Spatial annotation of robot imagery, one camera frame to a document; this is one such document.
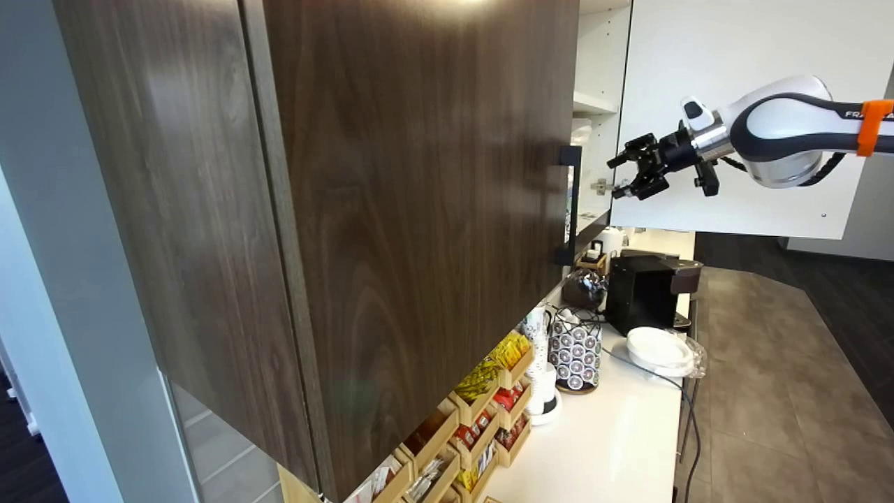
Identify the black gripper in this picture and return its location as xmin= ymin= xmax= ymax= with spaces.
xmin=610 ymin=128 xmax=719 ymax=201

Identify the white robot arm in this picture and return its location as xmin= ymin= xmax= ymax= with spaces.
xmin=610 ymin=75 xmax=894 ymax=201

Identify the open white cabinet door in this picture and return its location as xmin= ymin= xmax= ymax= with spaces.
xmin=613 ymin=0 xmax=894 ymax=238

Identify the white cabinet interior shelf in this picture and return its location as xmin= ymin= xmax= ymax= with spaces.
xmin=574 ymin=0 xmax=633 ymax=227

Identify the dark wood cabinet door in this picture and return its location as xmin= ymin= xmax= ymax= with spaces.
xmin=54 ymin=0 xmax=580 ymax=500

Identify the black coffee machine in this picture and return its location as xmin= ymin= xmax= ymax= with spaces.
xmin=606 ymin=250 xmax=701 ymax=335

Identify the patterned black white canister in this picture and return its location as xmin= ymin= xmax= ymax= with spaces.
xmin=549 ymin=315 xmax=601 ymax=392

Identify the white bottle with black base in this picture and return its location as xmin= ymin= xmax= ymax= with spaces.
xmin=522 ymin=308 xmax=559 ymax=424

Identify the wooden tea bag organizer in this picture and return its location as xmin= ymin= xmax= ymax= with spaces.
xmin=274 ymin=329 xmax=534 ymax=503

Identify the black cabinet door handle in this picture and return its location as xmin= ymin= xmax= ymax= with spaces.
xmin=557 ymin=145 xmax=582 ymax=266

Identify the dark kettle with handle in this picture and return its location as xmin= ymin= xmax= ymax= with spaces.
xmin=561 ymin=271 xmax=606 ymax=314

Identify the black power cable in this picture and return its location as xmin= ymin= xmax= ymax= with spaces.
xmin=673 ymin=375 xmax=705 ymax=503

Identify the orange strap on arm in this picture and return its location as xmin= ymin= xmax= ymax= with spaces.
xmin=856 ymin=99 xmax=894 ymax=159

